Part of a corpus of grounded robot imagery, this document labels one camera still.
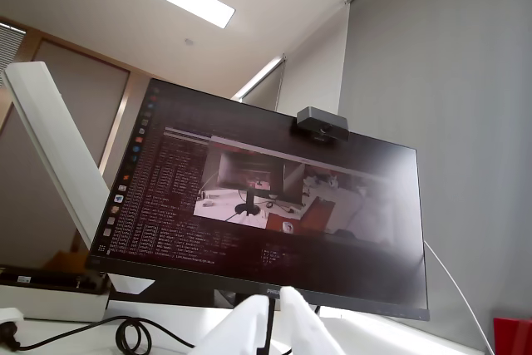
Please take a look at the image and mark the white plug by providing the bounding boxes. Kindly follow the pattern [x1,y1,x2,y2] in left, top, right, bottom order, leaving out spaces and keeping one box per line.
[0,307,25,350]

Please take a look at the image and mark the black flat device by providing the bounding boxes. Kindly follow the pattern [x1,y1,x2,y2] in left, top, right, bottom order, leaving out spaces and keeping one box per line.
[0,268,107,294]

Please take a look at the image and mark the thin white cable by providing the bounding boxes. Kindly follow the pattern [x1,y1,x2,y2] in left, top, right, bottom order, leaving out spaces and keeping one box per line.
[423,240,495,355]

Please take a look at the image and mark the white flat box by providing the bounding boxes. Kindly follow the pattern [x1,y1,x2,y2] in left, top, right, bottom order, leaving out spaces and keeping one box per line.
[0,284,111,323]

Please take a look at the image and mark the black monitor stand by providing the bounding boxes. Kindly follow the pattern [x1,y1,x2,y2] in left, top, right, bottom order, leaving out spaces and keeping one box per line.
[255,298,278,354]

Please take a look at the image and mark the large grey roller blind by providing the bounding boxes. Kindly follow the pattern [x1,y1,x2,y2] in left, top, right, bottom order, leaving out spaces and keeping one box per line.
[338,0,532,355]

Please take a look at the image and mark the black looped cable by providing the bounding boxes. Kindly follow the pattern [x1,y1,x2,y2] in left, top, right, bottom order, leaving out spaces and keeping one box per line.
[0,315,196,352]

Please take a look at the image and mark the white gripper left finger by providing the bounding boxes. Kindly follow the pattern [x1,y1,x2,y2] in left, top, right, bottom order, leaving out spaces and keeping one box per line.
[186,293,271,355]

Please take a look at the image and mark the black webcam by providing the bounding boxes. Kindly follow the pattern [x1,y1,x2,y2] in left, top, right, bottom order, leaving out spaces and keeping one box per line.
[295,106,349,145]

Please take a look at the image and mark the white slanted panel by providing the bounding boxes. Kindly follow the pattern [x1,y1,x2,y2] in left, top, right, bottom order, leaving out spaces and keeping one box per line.
[2,61,110,250]

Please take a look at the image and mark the small grey roller blind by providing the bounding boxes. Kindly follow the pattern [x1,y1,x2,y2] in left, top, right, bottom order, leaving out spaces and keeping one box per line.
[232,53,288,113]

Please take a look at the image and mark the red gift box floral base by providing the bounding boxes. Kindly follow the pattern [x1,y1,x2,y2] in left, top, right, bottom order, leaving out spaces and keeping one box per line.
[493,317,532,355]

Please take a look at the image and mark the ceiling air vent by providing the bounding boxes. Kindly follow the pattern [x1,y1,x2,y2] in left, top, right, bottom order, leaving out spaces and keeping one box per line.
[0,24,27,71]

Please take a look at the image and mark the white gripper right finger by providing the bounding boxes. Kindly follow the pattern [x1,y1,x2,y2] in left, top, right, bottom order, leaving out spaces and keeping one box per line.
[279,285,347,355]

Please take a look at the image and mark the black Philips monitor screen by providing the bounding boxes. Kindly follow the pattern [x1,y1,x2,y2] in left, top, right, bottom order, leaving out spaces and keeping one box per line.
[85,77,431,323]

